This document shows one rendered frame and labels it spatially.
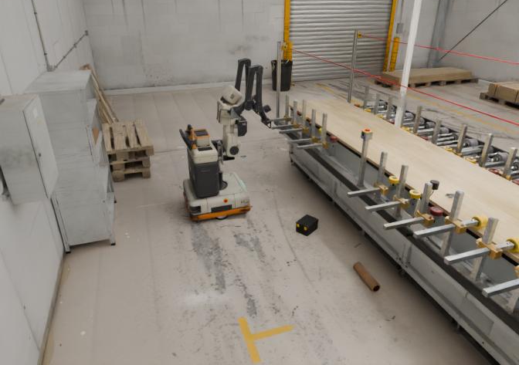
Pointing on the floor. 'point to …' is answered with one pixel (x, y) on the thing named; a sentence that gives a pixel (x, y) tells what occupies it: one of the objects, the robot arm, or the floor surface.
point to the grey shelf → (77, 157)
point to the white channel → (409, 54)
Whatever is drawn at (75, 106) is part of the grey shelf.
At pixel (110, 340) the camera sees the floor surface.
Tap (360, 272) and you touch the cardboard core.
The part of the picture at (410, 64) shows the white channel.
